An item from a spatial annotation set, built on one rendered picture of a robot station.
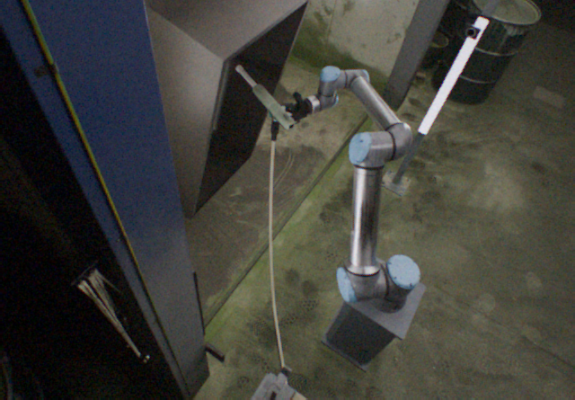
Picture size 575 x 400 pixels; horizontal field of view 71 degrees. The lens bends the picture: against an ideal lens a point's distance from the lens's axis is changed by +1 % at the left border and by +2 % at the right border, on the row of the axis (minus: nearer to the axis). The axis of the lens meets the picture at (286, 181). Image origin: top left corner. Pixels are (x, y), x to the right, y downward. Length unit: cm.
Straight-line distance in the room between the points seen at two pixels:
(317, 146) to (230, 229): 106
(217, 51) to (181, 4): 23
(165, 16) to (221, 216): 167
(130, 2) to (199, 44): 82
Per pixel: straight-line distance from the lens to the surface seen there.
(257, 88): 198
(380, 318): 200
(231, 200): 290
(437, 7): 338
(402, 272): 181
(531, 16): 411
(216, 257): 267
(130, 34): 60
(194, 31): 142
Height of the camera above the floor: 243
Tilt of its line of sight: 52 degrees down
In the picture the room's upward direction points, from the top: 10 degrees clockwise
